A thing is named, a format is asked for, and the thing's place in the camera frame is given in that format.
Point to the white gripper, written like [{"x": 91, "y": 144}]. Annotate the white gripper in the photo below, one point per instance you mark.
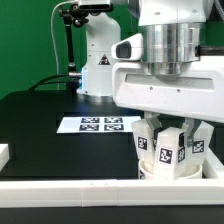
[{"x": 197, "y": 93}]

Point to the white round stool seat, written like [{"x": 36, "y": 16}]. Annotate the white round stool seat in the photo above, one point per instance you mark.
[{"x": 146, "y": 172}]

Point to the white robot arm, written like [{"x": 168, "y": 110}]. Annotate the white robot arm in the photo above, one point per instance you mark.
[{"x": 165, "y": 68}]

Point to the white U-shaped fence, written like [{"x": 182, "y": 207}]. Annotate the white U-shaped fence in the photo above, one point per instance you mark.
[{"x": 86, "y": 193}]

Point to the white marker sheet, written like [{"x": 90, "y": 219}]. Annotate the white marker sheet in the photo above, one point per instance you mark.
[{"x": 109, "y": 124}]

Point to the black rear camera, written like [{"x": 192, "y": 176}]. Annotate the black rear camera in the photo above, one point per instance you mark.
[{"x": 95, "y": 5}]

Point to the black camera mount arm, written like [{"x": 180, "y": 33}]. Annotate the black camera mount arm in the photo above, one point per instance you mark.
[{"x": 73, "y": 16}]

